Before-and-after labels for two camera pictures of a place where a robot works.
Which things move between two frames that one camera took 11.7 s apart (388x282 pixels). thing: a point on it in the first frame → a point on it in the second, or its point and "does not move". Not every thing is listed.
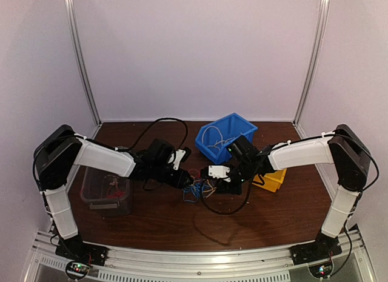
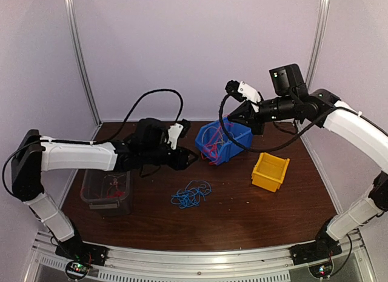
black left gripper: x=182 y=177 → x=179 y=163
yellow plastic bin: x=271 y=181 does not move
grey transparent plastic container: x=106 y=192 does not move
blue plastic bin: x=213 y=138 does not move
